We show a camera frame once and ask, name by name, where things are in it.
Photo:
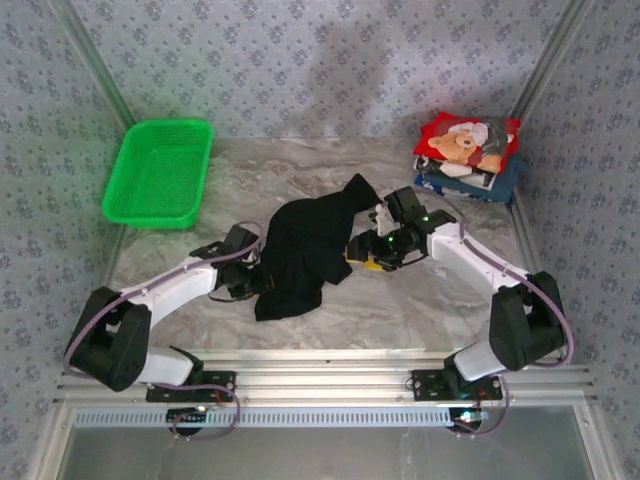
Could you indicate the black t-shirt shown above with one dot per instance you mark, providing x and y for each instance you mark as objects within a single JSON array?
[{"x": 300, "y": 250}]

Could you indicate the folded white and grey t-shirt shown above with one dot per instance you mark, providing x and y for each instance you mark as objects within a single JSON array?
[{"x": 452, "y": 171}]

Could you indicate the folded red teddy bear t-shirt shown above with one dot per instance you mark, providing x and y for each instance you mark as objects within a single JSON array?
[{"x": 450, "y": 142}]

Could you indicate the folded blue t-shirt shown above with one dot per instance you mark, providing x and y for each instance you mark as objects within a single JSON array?
[{"x": 505, "y": 182}]

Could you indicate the green plastic basket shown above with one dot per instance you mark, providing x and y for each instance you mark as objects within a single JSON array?
[{"x": 160, "y": 170}]

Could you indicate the small black controller board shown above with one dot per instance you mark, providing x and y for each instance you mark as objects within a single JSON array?
[
  {"x": 470, "y": 417},
  {"x": 187, "y": 417}
]

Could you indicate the grey metal sheet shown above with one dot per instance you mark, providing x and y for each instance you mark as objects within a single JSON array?
[{"x": 325, "y": 455}]

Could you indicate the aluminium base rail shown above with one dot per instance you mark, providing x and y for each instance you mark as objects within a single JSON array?
[{"x": 325, "y": 380}]

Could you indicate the aluminium corner post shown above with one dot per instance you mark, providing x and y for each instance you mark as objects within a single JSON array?
[
  {"x": 550, "y": 55},
  {"x": 95, "y": 65}
]

